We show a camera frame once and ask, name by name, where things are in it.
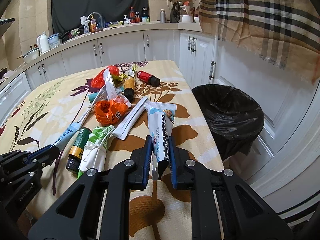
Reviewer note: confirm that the orange dish soap bottle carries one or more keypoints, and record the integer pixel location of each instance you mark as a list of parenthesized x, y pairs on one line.
[(93, 24)]

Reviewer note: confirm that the green yellow label bottle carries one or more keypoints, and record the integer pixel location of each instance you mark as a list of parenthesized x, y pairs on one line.
[(77, 149)]

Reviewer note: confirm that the white pot on counter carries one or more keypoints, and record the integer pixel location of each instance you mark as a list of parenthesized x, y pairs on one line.
[(31, 55)]

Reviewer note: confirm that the white blue printed tube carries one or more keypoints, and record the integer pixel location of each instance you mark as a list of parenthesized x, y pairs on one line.
[(160, 123)]

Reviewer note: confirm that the white blender jug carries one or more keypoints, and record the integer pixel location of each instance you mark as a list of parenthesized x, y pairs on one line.
[(185, 14)]

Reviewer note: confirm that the white paper packet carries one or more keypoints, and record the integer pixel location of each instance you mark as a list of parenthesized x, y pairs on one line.
[(122, 130)]

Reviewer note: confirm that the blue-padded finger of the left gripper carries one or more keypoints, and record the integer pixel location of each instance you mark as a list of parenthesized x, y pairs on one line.
[(45, 155)]

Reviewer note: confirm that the yellow green crumpled wrapper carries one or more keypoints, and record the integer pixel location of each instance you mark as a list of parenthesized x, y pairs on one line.
[(119, 78)]

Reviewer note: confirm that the green white bag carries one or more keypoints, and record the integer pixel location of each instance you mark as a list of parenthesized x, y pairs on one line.
[(95, 150)]

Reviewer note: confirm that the clear blue-lid container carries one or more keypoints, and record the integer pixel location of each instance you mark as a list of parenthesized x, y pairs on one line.
[(53, 40)]

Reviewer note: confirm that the dark sauce bottle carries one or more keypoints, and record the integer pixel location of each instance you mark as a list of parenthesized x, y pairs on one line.
[(145, 15)]

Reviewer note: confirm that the chrome sink faucet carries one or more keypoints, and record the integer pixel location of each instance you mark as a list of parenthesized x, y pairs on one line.
[(99, 20)]

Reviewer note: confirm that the white kettle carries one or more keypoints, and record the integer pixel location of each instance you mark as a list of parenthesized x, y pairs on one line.
[(42, 43)]

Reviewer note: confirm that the white green crumpled wrapper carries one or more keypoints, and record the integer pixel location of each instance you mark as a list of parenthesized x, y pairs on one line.
[(132, 71)]

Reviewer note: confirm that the orange plastic bag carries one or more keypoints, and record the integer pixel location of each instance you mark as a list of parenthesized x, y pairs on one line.
[(110, 112)]

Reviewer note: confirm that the clear spray bottle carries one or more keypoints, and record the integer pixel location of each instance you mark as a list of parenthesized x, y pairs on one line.
[(86, 28)]

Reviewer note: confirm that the plaid beige cloth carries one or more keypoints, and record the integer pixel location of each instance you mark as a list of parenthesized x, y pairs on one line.
[(283, 32)]

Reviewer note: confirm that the black lined trash bin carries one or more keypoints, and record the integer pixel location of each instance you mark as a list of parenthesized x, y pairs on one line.
[(234, 118)]

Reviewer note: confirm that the red label dark bottle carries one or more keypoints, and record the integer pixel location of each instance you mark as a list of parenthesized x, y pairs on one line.
[(148, 78)]

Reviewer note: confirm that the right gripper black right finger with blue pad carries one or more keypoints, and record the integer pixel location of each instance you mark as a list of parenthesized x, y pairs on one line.
[(223, 206)]

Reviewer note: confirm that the floral beige tablecloth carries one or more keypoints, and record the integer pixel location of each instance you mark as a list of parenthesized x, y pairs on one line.
[(158, 212)]

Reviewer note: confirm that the black knife block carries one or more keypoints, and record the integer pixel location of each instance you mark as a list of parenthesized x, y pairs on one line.
[(175, 13)]

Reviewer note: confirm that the orange label brown bottle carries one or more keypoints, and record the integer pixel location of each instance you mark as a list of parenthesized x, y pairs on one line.
[(129, 88)]

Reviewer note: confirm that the dark window curtain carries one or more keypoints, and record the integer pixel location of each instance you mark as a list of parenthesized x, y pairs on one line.
[(66, 13)]

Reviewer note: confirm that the teal white tube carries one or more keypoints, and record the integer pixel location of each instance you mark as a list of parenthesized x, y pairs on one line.
[(92, 96)]

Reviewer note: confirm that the silver thermos bottle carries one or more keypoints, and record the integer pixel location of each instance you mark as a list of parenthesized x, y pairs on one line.
[(162, 16)]

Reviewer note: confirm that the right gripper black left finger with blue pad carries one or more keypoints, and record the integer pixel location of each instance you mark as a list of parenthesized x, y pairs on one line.
[(97, 204)]

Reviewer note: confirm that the blue white long tube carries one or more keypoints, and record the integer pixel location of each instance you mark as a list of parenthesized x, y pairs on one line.
[(65, 137)]

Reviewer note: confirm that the white base cabinets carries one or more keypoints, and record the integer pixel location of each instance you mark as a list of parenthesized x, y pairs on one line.
[(192, 51)]

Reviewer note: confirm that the red cap sauce bottle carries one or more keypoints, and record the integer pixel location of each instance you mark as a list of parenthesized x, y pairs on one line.
[(132, 15)]

